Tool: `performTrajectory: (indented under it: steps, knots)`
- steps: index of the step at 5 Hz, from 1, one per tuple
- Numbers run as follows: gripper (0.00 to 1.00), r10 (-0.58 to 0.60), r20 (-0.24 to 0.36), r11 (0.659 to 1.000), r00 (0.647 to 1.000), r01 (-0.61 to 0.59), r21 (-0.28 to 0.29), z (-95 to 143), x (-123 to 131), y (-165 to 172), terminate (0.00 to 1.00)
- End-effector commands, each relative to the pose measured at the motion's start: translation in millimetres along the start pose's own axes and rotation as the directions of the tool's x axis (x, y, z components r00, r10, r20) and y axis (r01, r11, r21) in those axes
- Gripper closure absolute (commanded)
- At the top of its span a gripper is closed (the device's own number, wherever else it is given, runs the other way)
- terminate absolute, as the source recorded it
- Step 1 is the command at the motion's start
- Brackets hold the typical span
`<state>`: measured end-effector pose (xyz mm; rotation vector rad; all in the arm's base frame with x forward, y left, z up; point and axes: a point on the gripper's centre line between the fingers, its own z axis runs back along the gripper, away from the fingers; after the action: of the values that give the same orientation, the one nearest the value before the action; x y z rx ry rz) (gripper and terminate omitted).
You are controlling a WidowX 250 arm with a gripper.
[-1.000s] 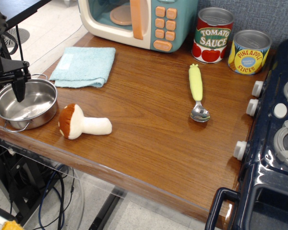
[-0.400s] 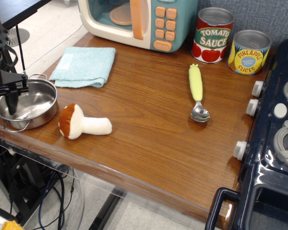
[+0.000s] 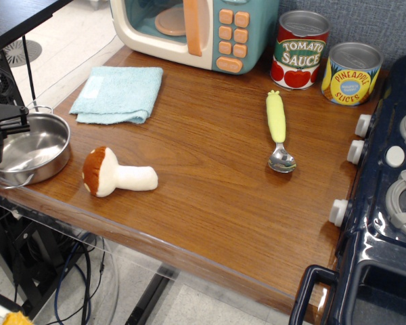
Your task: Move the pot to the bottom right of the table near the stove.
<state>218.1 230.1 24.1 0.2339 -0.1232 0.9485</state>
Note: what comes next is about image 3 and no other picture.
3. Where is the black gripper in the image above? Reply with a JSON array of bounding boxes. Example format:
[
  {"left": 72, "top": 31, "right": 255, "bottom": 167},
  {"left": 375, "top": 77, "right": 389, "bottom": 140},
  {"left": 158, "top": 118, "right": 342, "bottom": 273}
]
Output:
[{"left": 0, "top": 104, "right": 30, "bottom": 163}]

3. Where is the stainless steel pot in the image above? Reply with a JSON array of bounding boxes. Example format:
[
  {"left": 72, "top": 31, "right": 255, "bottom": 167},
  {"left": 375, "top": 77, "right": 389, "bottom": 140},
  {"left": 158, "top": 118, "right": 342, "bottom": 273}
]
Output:
[{"left": 0, "top": 108, "right": 70, "bottom": 189}]

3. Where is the white stove knob bottom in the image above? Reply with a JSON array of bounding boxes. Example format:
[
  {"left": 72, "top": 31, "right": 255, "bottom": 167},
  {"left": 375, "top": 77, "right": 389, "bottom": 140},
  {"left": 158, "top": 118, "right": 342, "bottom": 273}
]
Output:
[{"left": 329, "top": 199, "right": 348, "bottom": 227}]

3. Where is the white stove knob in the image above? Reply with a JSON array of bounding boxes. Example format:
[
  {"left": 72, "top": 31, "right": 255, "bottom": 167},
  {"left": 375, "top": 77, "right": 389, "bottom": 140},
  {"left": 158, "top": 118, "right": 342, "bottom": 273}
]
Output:
[
  {"left": 355, "top": 114, "right": 372, "bottom": 138},
  {"left": 329, "top": 199, "right": 348, "bottom": 227},
  {"left": 347, "top": 140, "right": 365, "bottom": 165}
]

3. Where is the plush brown white mushroom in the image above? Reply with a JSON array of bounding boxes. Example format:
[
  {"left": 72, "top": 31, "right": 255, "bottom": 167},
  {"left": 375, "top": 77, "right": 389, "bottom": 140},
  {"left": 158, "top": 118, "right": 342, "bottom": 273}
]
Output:
[{"left": 82, "top": 146, "right": 158, "bottom": 197}]

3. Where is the black side desk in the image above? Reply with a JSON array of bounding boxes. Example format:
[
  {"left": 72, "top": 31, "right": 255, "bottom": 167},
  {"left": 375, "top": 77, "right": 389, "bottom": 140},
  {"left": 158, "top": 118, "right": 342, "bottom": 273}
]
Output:
[{"left": 0, "top": 0, "right": 71, "bottom": 47}]

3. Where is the light blue folded cloth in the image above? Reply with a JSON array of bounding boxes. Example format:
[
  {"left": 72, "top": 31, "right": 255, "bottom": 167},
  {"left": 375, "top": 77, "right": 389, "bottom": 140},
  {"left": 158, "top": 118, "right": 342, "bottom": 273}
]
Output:
[{"left": 70, "top": 66, "right": 163, "bottom": 125}]

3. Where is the teal cream toy microwave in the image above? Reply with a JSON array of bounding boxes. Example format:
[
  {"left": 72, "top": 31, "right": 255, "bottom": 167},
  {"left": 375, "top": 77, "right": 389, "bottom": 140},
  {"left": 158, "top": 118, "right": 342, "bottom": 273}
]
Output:
[{"left": 110, "top": 0, "right": 279, "bottom": 75}]

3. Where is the tomato sauce can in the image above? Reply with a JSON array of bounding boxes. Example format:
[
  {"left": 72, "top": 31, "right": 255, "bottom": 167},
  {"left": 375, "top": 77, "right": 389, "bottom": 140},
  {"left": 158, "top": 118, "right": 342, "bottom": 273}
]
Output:
[{"left": 271, "top": 10, "right": 331, "bottom": 89}]

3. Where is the white stove knob middle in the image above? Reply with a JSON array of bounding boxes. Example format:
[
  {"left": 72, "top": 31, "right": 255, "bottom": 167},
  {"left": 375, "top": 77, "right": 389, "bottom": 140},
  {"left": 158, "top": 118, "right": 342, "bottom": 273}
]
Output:
[{"left": 347, "top": 140, "right": 365, "bottom": 165}]

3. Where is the pineapple slices can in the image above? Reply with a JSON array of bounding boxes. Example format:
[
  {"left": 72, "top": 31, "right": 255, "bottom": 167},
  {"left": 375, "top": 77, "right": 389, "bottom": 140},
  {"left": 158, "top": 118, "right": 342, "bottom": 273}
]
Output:
[{"left": 321, "top": 42, "right": 384, "bottom": 106}]

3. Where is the white stove knob top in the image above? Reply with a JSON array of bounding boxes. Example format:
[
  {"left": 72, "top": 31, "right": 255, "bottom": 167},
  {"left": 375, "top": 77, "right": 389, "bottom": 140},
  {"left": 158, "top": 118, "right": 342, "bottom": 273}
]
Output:
[{"left": 355, "top": 114, "right": 372, "bottom": 138}]

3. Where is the dark blue toy stove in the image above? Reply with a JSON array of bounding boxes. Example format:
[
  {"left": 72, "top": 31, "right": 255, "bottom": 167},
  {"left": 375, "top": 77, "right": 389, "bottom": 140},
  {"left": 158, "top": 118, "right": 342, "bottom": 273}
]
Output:
[{"left": 290, "top": 56, "right": 406, "bottom": 324}]

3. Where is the black metal table frame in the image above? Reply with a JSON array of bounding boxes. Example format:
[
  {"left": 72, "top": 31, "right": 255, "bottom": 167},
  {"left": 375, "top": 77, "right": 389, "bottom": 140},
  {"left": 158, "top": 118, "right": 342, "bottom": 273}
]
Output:
[{"left": 0, "top": 207, "right": 77, "bottom": 318}]

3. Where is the black floor cable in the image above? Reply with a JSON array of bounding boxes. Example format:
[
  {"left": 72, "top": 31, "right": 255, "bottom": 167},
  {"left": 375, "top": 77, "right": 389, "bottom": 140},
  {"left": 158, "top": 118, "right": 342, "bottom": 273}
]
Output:
[{"left": 47, "top": 236, "right": 106, "bottom": 325}]

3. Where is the blue floor cable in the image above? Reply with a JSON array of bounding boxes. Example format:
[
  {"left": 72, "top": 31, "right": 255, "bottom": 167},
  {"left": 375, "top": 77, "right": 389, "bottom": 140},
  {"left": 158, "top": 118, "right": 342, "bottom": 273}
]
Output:
[{"left": 53, "top": 233, "right": 92, "bottom": 325}]

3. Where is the spoon with yellow-green handle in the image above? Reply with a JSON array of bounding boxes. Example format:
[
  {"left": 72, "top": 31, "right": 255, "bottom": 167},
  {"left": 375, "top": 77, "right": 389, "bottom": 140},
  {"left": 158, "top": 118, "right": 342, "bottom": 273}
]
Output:
[{"left": 266, "top": 90, "right": 296, "bottom": 173}]

